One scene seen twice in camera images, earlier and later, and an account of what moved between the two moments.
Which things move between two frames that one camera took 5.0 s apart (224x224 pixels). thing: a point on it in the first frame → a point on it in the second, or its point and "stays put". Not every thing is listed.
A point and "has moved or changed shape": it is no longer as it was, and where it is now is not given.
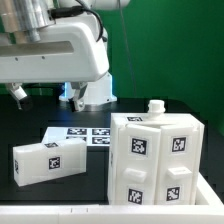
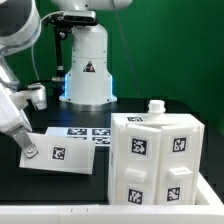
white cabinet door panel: (176, 165) stays put
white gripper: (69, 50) → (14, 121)
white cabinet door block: (48, 161) has moved or changed shape
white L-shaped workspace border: (208, 208) stays put
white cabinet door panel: (137, 162) stays put
